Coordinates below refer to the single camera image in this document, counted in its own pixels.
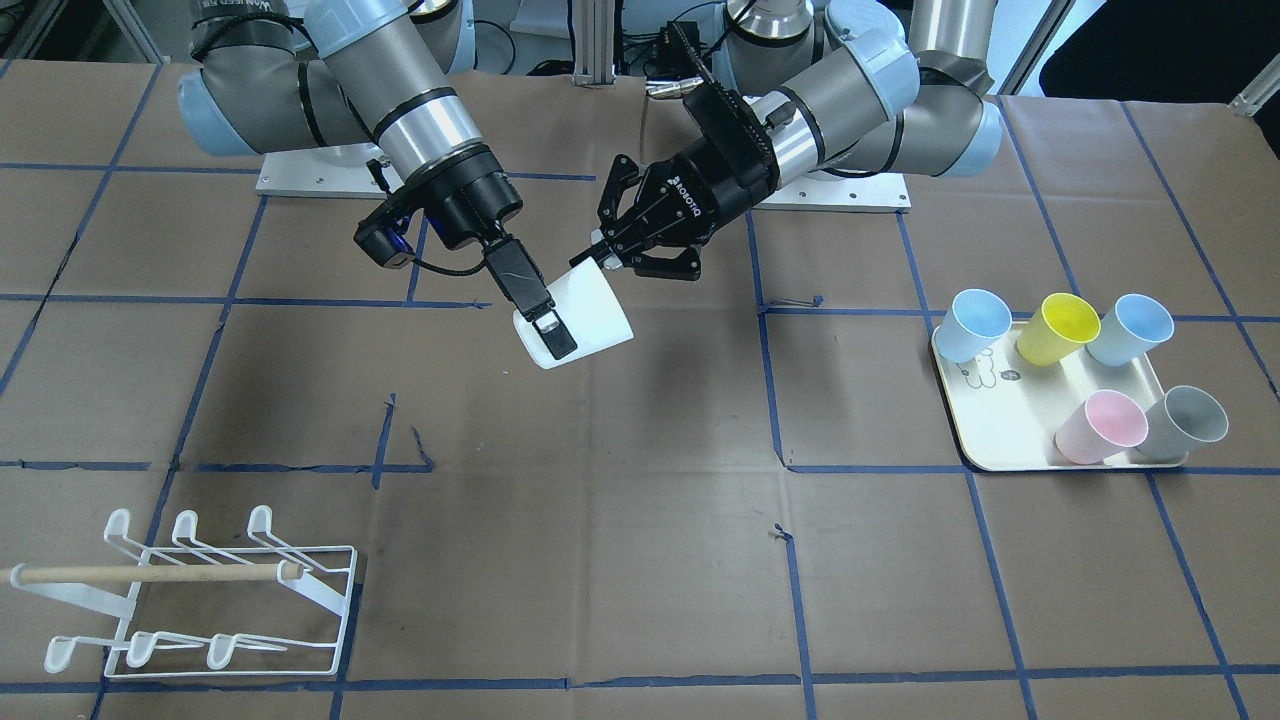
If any light blue cup tray corner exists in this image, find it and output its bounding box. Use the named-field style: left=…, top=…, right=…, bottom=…
left=1085, top=293, right=1175, bottom=366

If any light blue cup near bunny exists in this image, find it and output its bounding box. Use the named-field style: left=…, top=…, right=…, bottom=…
left=933, top=288, right=1012, bottom=363

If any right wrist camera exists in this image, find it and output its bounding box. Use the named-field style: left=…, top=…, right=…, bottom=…
left=353, top=197, right=421, bottom=269

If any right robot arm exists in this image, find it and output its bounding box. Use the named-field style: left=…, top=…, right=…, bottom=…
left=179, top=1, right=579, bottom=360

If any white wire cup rack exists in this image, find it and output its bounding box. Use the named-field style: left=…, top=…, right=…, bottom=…
left=5, top=505, right=361, bottom=680

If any wooden dowel rack handle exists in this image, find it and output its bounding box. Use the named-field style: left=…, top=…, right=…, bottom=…
left=8, top=561, right=308, bottom=584

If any yellow plastic cup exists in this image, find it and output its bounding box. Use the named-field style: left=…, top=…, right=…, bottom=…
left=1015, top=292, right=1101, bottom=366

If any aluminium frame post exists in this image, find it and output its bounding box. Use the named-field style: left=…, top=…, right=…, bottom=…
left=567, top=0, right=622, bottom=87

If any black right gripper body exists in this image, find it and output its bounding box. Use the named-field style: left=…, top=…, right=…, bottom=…
left=385, top=145, right=524, bottom=250

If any cream tray with bunny print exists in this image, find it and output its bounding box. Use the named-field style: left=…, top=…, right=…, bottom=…
left=931, top=322, right=1166, bottom=471

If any grey plastic cup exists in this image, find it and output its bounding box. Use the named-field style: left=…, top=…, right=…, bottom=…
left=1135, top=386, right=1230, bottom=462

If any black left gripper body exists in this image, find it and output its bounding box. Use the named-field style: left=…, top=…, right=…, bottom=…
left=595, top=155, right=776, bottom=282

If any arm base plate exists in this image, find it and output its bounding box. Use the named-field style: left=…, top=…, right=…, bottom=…
left=256, top=143, right=402, bottom=200
left=756, top=172, right=913, bottom=213

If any white plastic cup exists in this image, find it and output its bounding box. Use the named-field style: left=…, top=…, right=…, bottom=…
left=511, top=263, right=634, bottom=369

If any pink plastic cup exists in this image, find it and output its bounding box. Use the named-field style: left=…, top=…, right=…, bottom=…
left=1053, top=389, right=1149, bottom=465

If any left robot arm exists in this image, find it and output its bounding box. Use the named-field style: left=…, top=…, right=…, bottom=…
left=570, top=1, right=1004, bottom=281

